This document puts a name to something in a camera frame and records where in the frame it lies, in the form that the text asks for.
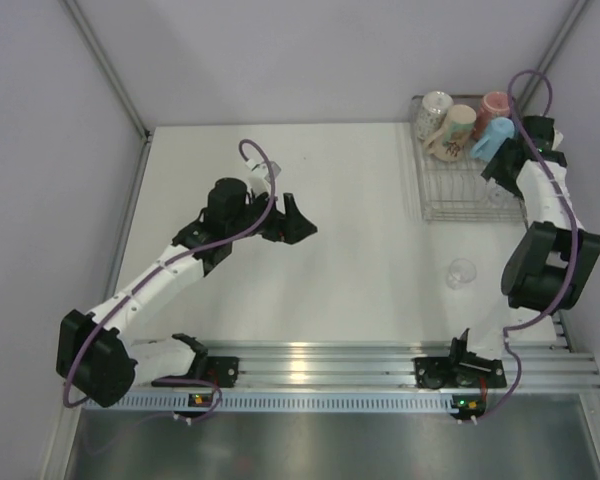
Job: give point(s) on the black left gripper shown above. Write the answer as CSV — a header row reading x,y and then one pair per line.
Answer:
x,y
292,222

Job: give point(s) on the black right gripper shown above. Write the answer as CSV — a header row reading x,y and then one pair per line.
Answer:
x,y
496,168

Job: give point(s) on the light blue white cup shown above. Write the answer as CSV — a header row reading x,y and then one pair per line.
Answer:
x,y
497,131

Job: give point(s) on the beige tall patterned mug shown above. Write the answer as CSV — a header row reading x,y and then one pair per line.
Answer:
x,y
447,143

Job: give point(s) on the pink patterned mug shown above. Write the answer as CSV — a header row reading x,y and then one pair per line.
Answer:
x,y
492,105

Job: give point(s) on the white mug orange inside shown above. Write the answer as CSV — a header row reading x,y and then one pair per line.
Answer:
x,y
431,113

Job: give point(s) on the clear glass cup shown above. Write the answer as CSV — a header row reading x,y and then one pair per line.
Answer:
x,y
498,197
461,272

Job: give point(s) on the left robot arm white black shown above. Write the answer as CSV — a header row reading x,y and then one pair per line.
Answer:
x,y
97,353

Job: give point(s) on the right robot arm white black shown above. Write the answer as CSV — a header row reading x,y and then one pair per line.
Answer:
x,y
548,269

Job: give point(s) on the metal wire dish rack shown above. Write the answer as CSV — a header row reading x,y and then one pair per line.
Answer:
x,y
455,191

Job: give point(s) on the aluminium mounting rail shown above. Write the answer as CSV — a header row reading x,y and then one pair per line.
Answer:
x,y
324,366

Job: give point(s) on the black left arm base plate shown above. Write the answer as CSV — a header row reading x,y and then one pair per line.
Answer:
x,y
222,371

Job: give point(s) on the grey slotted cable duct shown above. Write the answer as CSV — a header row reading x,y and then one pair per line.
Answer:
x,y
274,402

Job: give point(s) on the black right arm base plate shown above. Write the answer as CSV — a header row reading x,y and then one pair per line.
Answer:
x,y
435,373

